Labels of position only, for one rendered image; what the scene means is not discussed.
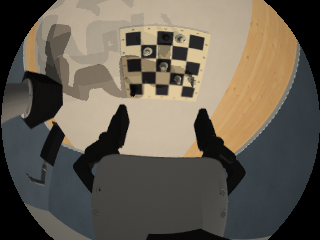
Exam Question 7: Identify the chessboard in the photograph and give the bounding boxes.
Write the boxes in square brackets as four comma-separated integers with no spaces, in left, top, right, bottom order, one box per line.
[120,26,210,102]

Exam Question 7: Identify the white chess king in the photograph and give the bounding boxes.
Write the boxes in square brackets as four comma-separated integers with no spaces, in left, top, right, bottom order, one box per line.
[175,34,188,44]

